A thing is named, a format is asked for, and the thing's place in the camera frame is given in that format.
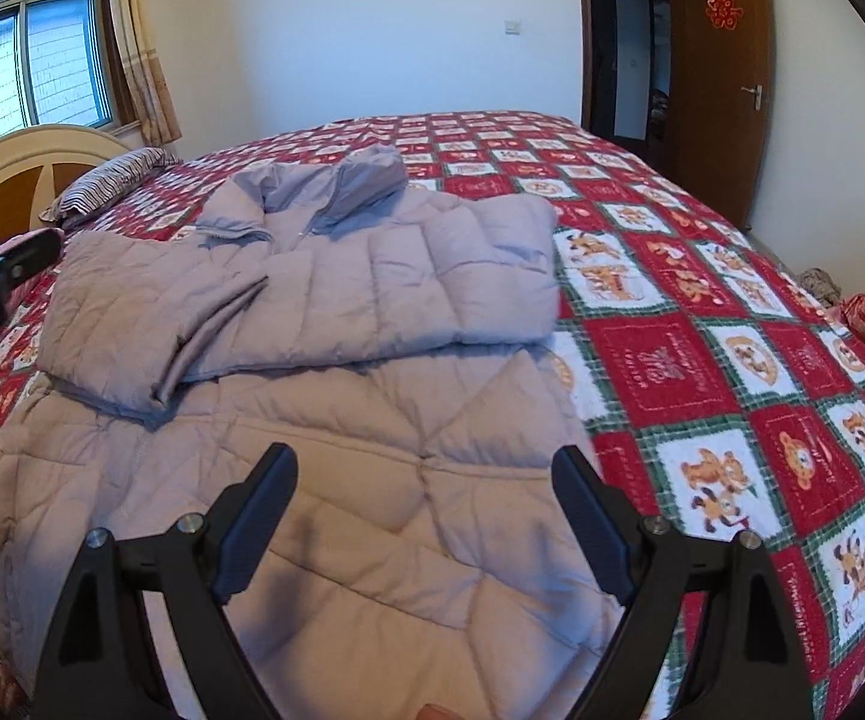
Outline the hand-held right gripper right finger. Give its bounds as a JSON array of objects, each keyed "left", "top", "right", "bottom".
[{"left": 552, "top": 446, "right": 816, "bottom": 720}]

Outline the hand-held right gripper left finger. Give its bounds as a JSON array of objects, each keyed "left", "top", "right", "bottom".
[{"left": 34, "top": 442, "right": 300, "bottom": 720}]

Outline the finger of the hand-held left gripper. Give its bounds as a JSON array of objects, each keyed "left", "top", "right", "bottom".
[{"left": 0, "top": 229, "right": 67, "bottom": 295}]

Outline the grey quilted down jacket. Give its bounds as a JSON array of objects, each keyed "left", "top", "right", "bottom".
[{"left": 0, "top": 144, "right": 628, "bottom": 720}]

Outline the cream wooden headboard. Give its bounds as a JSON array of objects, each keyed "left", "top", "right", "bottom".
[{"left": 0, "top": 124, "right": 133, "bottom": 250}]

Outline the grey fur trim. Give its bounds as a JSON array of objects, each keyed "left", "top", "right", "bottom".
[{"left": 40, "top": 148, "right": 178, "bottom": 230}]

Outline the window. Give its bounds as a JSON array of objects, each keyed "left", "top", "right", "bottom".
[{"left": 0, "top": 0, "right": 119, "bottom": 152}]

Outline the red printed checkered blanket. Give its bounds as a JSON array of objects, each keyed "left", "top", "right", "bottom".
[{"left": 0, "top": 111, "right": 865, "bottom": 720}]

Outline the beige curtain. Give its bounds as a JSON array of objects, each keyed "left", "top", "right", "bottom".
[{"left": 98, "top": 0, "right": 182, "bottom": 145}]

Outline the grey cloth pile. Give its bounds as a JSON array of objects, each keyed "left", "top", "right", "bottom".
[{"left": 796, "top": 266, "right": 843, "bottom": 310}]

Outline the brown wooden door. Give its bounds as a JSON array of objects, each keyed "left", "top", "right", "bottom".
[{"left": 661, "top": 0, "right": 776, "bottom": 235}]

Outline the red paper door decoration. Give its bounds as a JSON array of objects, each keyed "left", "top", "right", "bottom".
[{"left": 705, "top": 0, "right": 746, "bottom": 31}]

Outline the dark wooden door frame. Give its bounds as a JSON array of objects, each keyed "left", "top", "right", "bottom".
[{"left": 574, "top": 0, "right": 684, "bottom": 145}]

